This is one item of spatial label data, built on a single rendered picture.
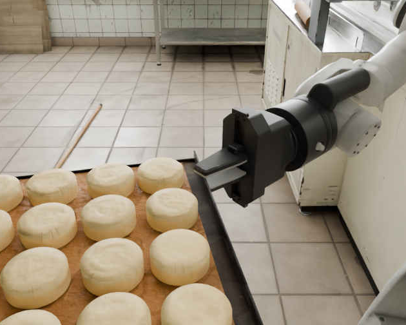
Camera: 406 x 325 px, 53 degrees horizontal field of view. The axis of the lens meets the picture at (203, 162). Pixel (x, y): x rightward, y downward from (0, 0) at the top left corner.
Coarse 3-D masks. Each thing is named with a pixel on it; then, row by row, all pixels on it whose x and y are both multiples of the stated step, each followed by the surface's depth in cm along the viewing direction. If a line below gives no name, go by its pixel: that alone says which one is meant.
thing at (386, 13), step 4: (360, 4) 239; (364, 4) 234; (368, 4) 228; (372, 4) 223; (384, 4) 210; (388, 4) 210; (368, 8) 228; (372, 8) 223; (380, 8) 213; (384, 8) 209; (388, 8) 205; (376, 12) 218; (380, 12) 213; (384, 12) 209; (388, 12) 205; (392, 12) 200; (384, 16) 209; (388, 16) 205
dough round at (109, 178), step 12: (96, 168) 44; (108, 168) 44; (120, 168) 44; (96, 180) 42; (108, 180) 42; (120, 180) 42; (132, 180) 43; (96, 192) 41; (108, 192) 41; (120, 192) 42
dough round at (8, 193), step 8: (0, 176) 42; (8, 176) 42; (0, 184) 41; (8, 184) 41; (16, 184) 41; (0, 192) 40; (8, 192) 40; (16, 192) 41; (0, 200) 39; (8, 200) 40; (16, 200) 41; (0, 208) 40; (8, 208) 40
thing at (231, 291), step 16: (176, 160) 49; (192, 160) 49; (16, 176) 46; (192, 176) 46; (192, 192) 44; (208, 192) 42; (208, 208) 41; (208, 224) 39; (208, 240) 37; (224, 240) 37; (224, 256) 35; (224, 272) 34; (240, 272) 32; (224, 288) 32; (240, 288) 32; (240, 304) 31; (240, 320) 30; (256, 320) 29
